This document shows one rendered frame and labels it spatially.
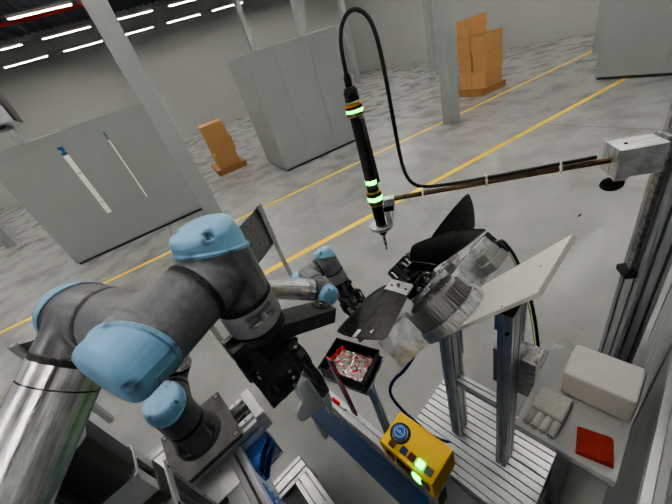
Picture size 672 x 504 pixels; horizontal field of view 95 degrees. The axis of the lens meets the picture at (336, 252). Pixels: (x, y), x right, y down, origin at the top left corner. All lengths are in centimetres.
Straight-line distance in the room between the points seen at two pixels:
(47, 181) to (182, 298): 663
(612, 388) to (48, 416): 121
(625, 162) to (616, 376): 60
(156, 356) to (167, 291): 6
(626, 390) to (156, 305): 117
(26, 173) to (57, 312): 655
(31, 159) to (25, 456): 655
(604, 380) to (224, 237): 112
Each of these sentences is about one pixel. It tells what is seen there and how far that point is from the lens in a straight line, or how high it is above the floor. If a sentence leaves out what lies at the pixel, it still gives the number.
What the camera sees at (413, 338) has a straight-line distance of 120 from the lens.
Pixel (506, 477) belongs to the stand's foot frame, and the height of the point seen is 8.
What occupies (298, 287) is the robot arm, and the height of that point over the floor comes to 136.
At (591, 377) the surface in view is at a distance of 122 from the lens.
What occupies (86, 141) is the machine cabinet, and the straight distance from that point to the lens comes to 671.
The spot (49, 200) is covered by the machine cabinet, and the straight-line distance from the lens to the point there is 700.
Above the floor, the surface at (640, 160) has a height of 155.
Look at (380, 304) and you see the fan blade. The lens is 106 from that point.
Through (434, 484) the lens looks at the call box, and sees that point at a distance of 94.
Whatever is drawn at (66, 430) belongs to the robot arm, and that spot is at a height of 172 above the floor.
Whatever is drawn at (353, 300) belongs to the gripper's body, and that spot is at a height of 112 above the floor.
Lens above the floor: 195
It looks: 33 degrees down
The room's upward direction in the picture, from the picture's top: 19 degrees counter-clockwise
